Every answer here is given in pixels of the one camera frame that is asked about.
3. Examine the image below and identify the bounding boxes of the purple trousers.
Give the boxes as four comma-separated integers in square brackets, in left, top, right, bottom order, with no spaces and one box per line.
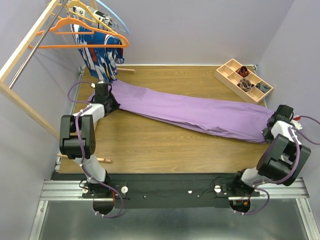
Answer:
[87,79,276,145]

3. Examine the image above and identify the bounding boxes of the orange plastic hanger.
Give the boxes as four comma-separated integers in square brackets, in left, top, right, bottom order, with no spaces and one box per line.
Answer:
[28,17,130,49]

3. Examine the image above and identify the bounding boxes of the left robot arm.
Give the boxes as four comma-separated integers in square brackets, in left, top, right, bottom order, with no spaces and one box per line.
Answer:
[59,81,120,198]

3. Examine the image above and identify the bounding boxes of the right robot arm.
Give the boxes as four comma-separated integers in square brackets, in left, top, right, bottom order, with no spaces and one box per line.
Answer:
[230,104,311,196]

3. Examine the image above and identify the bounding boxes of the light blue hanger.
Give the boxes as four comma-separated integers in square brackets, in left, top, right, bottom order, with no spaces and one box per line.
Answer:
[95,0,131,35]

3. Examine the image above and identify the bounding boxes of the blue white patterned garment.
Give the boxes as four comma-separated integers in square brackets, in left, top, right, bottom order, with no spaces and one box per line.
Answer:
[70,24,125,83]

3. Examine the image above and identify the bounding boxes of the grey rolled item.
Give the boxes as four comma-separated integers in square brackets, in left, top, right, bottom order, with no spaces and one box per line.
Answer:
[255,82,271,94]

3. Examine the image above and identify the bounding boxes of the patterned rolled item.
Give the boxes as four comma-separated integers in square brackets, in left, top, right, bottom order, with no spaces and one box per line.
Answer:
[237,78,255,92]

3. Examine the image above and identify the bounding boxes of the wooden compartment tray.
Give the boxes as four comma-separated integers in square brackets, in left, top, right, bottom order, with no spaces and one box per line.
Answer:
[214,59,274,104]

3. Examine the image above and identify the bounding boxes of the red black rolled item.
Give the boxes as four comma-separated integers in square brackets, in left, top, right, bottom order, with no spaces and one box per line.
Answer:
[236,66,250,78]

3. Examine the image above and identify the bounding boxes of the black white printed garment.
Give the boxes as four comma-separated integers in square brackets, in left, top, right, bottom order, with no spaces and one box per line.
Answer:
[64,3,116,32]

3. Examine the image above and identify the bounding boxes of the wooden clothes rack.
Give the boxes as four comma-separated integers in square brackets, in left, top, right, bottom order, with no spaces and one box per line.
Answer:
[0,0,137,164]

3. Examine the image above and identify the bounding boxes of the metal hanging rod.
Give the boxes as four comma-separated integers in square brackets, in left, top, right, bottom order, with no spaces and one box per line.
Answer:
[8,0,71,89]

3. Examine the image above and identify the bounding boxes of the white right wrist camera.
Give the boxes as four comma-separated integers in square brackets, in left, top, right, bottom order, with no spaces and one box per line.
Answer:
[290,118,303,130]

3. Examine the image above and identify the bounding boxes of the aluminium rail frame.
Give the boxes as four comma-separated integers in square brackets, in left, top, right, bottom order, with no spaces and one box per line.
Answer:
[27,64,320,240]

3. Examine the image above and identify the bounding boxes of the black mounting base plate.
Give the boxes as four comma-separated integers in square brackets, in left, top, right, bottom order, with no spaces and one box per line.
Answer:
[51,172,259,213]

